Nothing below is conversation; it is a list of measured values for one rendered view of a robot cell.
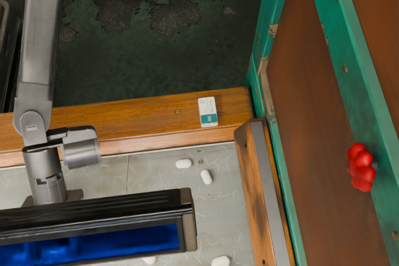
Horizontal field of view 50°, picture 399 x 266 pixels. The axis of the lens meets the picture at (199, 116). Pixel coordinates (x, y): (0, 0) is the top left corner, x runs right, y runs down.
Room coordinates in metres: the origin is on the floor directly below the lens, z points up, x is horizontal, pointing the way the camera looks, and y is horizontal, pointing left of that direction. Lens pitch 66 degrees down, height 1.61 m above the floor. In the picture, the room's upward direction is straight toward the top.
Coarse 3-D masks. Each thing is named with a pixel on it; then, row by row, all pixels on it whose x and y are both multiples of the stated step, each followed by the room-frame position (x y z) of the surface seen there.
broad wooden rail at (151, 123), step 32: (160, 96) 0.42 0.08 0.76; (192, 96) 0.42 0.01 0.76; (224, 96) 0.42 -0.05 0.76; (0, 128) 0.35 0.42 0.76; (96, 128) 0.35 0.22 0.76; (128, 128) 0.35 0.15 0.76; (160, 128) 0.35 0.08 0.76; (192, 128) 0.35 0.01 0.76; (224, 128) 0.35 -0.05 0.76; (0, 160) 0.28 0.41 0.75
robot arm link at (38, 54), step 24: (48, 0) 0.45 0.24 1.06; (24, 24) 0.41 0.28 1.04; (48, 24) 0.41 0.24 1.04; (24, 48) 0.38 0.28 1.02; (48, 48) 0.38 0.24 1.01; (24, 72) 0.34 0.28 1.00; (48, 72) 0.35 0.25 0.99; (24, 96) 0.31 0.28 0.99; (48, 96) 0.32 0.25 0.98; (48, 120) 0.28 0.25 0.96
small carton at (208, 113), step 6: (198, 102) 0.40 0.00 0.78; (204, 102) 0.40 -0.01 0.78; (210, 102) 0.40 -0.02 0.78; (204, 108) 0.38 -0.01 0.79; (210, 108) 0.38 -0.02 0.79; (204, 114) 0.37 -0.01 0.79; (210, 114) 0.37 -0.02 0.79; (216, 114) 0.37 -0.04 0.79; (204, 120) 0.36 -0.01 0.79; (210, 120) 0.36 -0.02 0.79; (216, 120) 0.36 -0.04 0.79; (204, 126) 0.35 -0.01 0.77
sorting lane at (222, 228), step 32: (128, 160) 0.28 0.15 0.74; (160, 160) 0.28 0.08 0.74; (192, 160) 0.28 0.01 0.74; (224, 160) 0.28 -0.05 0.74; (0, 192) 0.22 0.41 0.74; (96, 192) 0.22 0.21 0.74; (128, 192) 0.22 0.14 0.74; (192, 192) 0.22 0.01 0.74; (224, 192) 0.22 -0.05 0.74; (224, 224) 0.15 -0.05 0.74; (160, 256) 0.09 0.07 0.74; (192, 256) 0.09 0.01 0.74
